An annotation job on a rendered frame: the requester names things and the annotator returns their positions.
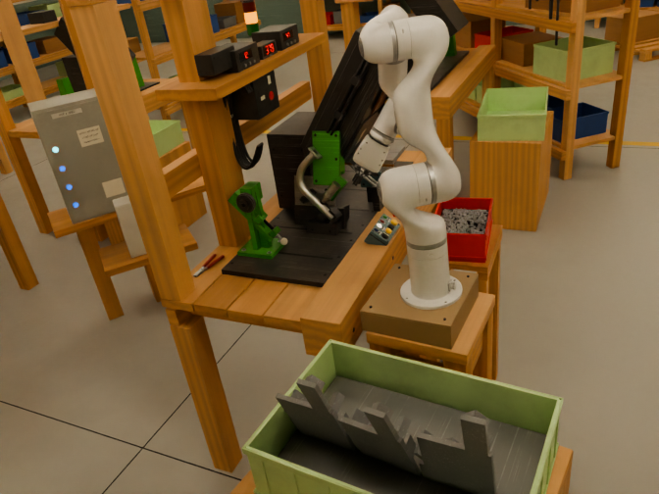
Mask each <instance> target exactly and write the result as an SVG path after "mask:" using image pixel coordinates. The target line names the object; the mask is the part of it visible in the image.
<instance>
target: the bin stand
mask: <svg viewBox="0 0 659 494"><path fill-rule="evenodd" d="M502 228H503V225H502V224H493V225H492V228H491V234H490V239H489V245H488V251H487V257H486V261H485V263H470V262H452V261H449V270H450V271H453V269H454V270H463V271H472V272H476V273H478V274H479V292H481V293H486V294H492V295H495V305H494V308H493V330H492V379H494V380H496V377H497V371H498V329H499V289H500V248H501V239H502ZM427 360H432V361H436V362H440V359H435V358H431V357H427Z"/></svg>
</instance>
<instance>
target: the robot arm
mask: <svg viewBox="0 0 659 494"><path fill-rule="evenodd" d="M449 38H450V35H449V31H448V27H447V26H446V24H445V22H444V21H443V20H442V19H440V18H438V17H436V16H432V15H423V16H417V17H411V18H409V17H408V15H407V13H406V12H405V11H404V10H403V9H402V8H401V7H399V6H397V5H389V6H386V7H385V8H384V9H383V10H382V11H381V12H380V14H379V15H378V16H376V17H374V18H373V19H371V20H370V21H368V22H367V23H366V24H365V26H364V27H363V29H362V31H361V33H360V36H359V41H358V43H359V51H360V53H361V56H362V57H363V58H364V59H365V60H366V61H367V62H370V63H373V64H378V71H379V84H380V88H381V90H382V91H383V92H384V93H385V94H386V95H387V96H388V99H387V101H386V103H385V104H384V106H383V108H382V110H381V112H380V114H379V116H378V118H377V120H376V122H375V123H374V125H373V127H372V129H371V131H370V135H369V134H367V135H366V136H365V138H364V139H363V140H362V142H361V143H360V145H359V147H358V148H357V150H356V152H355V153H354V156H353V158H352V159H351V160H350V163H351V164H352V165H353V166H354V168H355V171H356V173H355V175H354V176H353V178H352V181H353V182H352V184H355V186H357V184H360V182H361V181H362V179H363V177H365V176H367V175H372V176H378V172H379V170H380V168H381V166H382V164H383V162H384V160H385V158H386V156H387V153H388V151H389V148H390V147H389V144H390V143H393V142H394V138H395V136H396V135H397V133H398V134H399V135H401V137H402V138H403V139H404V140H405V141H406V142H407V143H408V144H410V145H411V146H413V147H415V148H417V149H419V150H421V151H422V152H424V153H425V155H426V157H427V160H426V161H425V162H422V163H418V164H412V165H407V166H402V167H397V168H393V169H390V170H387V171H385V172H384V173H383V174H382V175H381V176H380V178H379V181H378V185H377V190H378V195H379V197H380V200H381V202H382V203H383V205H384V206H385V207H386V208H387V209H388V210H389V211H390V212H391V213H393V214H394V215H395V216H396V217H397V218H399V220H400V221H401V222H402V224H403V227H404V230H405V237H406V245H407V255H408V264H409V273H410V279H408V280H407V281H406V282H404V283H403V285H402V286H401V289H400V295H401V298H402V300H403V301H404V302H405V303H406V304H407V305H409V306H411V307H414V308H417V309H422V310H435V309H441V308H445V307H447V306H450V305H452V304H454V303H455V302H456V301H458V300H459V298H460V297H461V295H462V292H463V289H462V284H461V282H460V281H459V280H458V279H456V278H455V277H453V276H451V275H450V273H449V260H448V246H447V233H446V225H445V221H444V219H443V218H442V217H441V216H439V215H436V214H433V213H428V212H424V211H420V210H417V209H415V208H416V207H420V206H425V205H430V204H435V203H441V202H446V201H449V200H451V199H453V198H455V197H456V196H457V195H458V194H459V192H460V190H461V187H462V176H461V175H460V172H459V169H458V168H457V166H456V165H455V163H454V162H453V160H452V159H451V157H450V156H449V154H448V153H447V152H446V150H445V149H444V147H443V145H442V144H441V142H440V140H439V138H438V136H437V133H436V130H435V127H434V122H433V116H432V107H431V81H432V78H433V76H434V74H435V72H436V70H437V68H438V66H439V65H440V63H441V62H442V60H443V59H444V57H445V55H446V53H447V50H448V47H449ZM409 59H412V60H413V67H412V69H411V71H410V72H408V74H407V69H408V60H409ZM362 167H364V168H366V169H365V170H364V171H363V172H362V173H361V174H360V169H361V168H362Z"/></svg>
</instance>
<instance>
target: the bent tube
mask: <svg viewBox="0 0 659 494"><path fill-rule="evenodd" d="M308 150H309V151H310V154H309V155H308V156H307V157H306V158H305V159H304V160H303V161H302V162H301V164H300V165H299V167H298V169H297V173H296V181H297V185H298V188H299V189H300V191H301V192H302V194H303V195H304V196H305V197H306V198H307V199H308V200H309V201H310V202H311V203H313V204H314V205H315V206H316V207H317V208H318V209H319V210H320V211H321V212H322V213H323V214H324V215H325V216H326V217H327V218H328V219H329V220H331V219H332V218H333V215H332V214H331V213H330V212H329V210H330V209H329V208H328V207H327V206H326V205H323V204H321V203H320V201H321V200H320V199H318V198H317V197H316V196H315V195H314V194H313V193H312V192H311V191H310V190H309V189H308V188H307V186H306V184H305V181H304V173H305V171H306V169H307V168H308V166H309V165H310V164H311V163H312V162H313V161H314V160H315V159H321V158H322V157H323V156H322V155H321V154H320V153H319V152H318V151H317V150H316V149H315V147H314V146H313V147H309V148H308Z"/></svg>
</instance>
